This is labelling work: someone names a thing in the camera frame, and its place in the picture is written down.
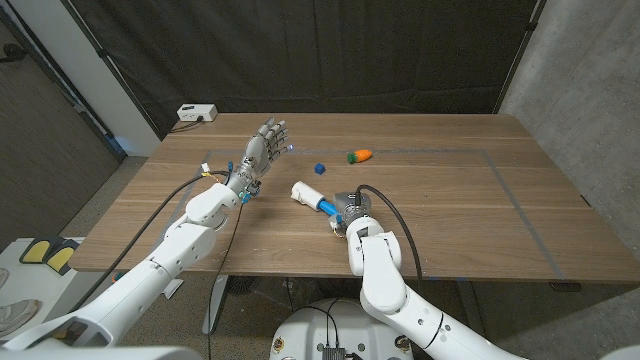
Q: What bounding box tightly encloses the white floor platform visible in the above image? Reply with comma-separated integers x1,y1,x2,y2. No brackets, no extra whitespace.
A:
0,237,109,346

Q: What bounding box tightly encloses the blue-handled white lint roller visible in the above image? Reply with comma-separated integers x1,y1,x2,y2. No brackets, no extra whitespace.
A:
291,180,344,221

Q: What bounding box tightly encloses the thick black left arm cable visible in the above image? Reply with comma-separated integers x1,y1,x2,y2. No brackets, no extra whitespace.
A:
69,171,231,314

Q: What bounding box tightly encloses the thin black left wrist cable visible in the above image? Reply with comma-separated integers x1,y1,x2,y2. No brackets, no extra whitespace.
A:
207,202,246,360

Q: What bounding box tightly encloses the grey table leg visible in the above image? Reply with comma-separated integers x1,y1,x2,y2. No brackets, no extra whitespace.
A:
202,274,229,335

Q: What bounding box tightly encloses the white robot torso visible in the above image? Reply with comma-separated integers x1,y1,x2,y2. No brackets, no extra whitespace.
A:
269,298,415,360

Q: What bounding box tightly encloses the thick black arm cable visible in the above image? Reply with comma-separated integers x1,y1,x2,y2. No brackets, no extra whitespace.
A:
69,171,231,314
355,184,424,281

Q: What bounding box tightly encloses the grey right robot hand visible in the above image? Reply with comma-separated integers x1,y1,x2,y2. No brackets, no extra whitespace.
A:
329,191,374,236

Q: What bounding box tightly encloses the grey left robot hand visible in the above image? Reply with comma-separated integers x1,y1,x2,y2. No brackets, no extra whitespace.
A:
228,117,294,204

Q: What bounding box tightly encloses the grey sneaker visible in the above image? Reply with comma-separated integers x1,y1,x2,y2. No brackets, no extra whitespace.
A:
0,298,42,335

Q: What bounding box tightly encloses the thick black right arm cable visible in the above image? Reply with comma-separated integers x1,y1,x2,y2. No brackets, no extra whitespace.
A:
355,184,424,281

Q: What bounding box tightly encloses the white power outlet box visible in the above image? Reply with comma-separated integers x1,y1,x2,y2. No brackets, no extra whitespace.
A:
176,103,219,123

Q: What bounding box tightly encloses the black backdrop stand pole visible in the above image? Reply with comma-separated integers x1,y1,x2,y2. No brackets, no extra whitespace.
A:
492,0,547,115
59,0,166,141

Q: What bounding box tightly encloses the yellow black foot pedal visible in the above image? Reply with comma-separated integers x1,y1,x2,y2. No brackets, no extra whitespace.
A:
19,238,52,265
45,240,81,276

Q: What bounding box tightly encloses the black power cord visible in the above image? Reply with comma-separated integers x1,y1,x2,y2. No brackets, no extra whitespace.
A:
168,116,204,134

